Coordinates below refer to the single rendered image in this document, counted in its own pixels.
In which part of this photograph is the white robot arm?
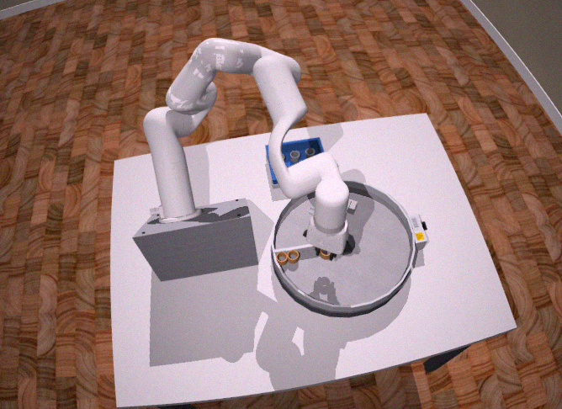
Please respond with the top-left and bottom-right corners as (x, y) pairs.
(143, 38), (358, 235)

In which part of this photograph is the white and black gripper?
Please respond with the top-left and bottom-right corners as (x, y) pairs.
(303, 216), (352, 261)

